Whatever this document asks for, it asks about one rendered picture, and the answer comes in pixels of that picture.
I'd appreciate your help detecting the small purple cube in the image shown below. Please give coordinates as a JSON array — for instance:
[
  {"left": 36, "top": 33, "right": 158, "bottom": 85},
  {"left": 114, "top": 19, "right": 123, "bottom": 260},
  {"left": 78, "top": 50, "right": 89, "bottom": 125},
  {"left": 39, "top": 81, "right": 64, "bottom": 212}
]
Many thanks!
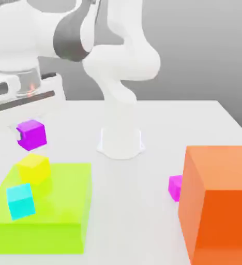
[{"left": 16, "top": 119, "right": 48, "bottom": 152}]

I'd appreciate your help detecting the large lime green box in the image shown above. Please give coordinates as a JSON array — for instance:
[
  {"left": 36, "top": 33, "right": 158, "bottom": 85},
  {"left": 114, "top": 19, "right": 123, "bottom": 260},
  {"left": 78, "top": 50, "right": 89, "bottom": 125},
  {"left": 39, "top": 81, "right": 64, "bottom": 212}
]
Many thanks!
[{"left": 0, "top": 163, "right": 92, "bottom": 255}]

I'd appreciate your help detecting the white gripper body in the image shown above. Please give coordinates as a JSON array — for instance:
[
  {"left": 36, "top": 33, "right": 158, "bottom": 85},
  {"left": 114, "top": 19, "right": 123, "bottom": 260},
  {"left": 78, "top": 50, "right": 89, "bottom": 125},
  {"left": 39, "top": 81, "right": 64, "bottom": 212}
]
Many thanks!
[{"left": 0, "top": 73, "right": 66, "bottom": 133}]

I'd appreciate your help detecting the small yellow cube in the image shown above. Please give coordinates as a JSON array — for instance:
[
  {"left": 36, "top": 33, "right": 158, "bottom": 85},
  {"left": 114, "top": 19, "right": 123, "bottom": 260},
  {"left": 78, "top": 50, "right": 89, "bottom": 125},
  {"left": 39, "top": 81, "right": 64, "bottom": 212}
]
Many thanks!
[{"left": 16, "top": 153, "right": 51, "bottom": 185}]

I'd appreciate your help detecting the small cyan cube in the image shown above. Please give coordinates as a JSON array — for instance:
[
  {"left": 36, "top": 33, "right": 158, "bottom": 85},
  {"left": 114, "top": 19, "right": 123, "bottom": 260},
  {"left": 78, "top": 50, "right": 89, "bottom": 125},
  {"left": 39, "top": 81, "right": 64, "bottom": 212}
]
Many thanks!
[{"left": 6, "top": 183, "right": 36, "bottom": 221}]

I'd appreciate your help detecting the large orange box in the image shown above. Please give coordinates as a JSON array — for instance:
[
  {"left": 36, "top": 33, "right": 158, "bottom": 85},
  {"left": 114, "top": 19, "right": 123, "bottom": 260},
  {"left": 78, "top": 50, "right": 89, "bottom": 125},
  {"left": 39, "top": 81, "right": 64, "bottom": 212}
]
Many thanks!
[{"left": 178, "top": 145, "right": 242, "bottom": 265}]

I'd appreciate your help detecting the small magenta cube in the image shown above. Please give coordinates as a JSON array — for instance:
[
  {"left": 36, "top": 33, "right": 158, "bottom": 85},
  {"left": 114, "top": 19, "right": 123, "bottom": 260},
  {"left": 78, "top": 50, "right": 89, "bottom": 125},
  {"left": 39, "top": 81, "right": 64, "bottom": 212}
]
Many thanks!
[{"left": 168, "top": 175, "right": 183, "bottom": 202}]

